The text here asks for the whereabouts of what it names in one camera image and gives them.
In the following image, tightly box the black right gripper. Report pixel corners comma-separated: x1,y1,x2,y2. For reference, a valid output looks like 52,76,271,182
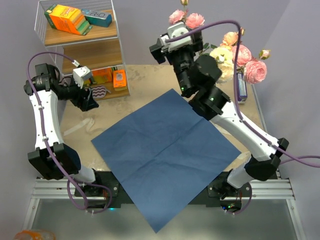
149,27,203,96

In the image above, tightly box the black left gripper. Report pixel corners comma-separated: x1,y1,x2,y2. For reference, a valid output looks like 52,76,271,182
57,75,99,111

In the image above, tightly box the beige ribbon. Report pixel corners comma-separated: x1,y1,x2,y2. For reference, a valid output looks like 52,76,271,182
63,117,95,136

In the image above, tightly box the pink white rose stem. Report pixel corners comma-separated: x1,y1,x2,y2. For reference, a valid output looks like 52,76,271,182
209,46,234,84

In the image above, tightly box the peach rose stem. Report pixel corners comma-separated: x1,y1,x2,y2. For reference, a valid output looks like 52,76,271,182
219,28,245,51

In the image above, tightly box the blue wrapping paper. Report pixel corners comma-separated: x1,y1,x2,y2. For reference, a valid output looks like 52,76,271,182
92,89,240,232

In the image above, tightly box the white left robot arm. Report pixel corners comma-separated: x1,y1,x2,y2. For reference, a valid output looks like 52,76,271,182
23,63,104,196

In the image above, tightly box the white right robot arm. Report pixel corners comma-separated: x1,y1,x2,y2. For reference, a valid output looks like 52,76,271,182
149,32,289,197

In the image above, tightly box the orange box bottom right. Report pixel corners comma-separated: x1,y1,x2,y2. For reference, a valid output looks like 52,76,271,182
113,69,127,91

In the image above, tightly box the orange box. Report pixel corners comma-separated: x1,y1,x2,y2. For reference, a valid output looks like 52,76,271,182
113,69,127,91
92,67,113,84

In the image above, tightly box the purple wavy striped cloth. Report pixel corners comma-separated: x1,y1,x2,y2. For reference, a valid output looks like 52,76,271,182
89,85,112,101

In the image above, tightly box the orange box bottom middle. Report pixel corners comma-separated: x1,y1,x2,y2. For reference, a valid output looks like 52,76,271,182
92,67,113,84

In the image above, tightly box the orange sponge pack top shelf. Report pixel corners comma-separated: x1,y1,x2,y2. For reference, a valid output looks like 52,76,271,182
44,4,92,36

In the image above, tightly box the teal toothpaste box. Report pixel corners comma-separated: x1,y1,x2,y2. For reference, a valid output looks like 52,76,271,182
81,8,113,28

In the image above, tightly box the purple rectangular box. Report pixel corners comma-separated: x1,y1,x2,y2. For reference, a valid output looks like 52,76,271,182
237,72,248,104

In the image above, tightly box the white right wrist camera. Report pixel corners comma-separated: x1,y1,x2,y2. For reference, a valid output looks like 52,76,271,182
165,21,193,53

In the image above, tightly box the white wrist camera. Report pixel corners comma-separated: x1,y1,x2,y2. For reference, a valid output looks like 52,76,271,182
165,21,193,53
72,66,93,89

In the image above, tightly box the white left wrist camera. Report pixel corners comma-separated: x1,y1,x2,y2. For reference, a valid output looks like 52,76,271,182
72,66,93,89

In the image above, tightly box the white wire wooden shelf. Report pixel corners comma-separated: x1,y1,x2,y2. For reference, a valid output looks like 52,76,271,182
34,0,131,101

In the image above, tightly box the aluminium frame rail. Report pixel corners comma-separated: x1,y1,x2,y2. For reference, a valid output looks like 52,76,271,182
23,66,307,240

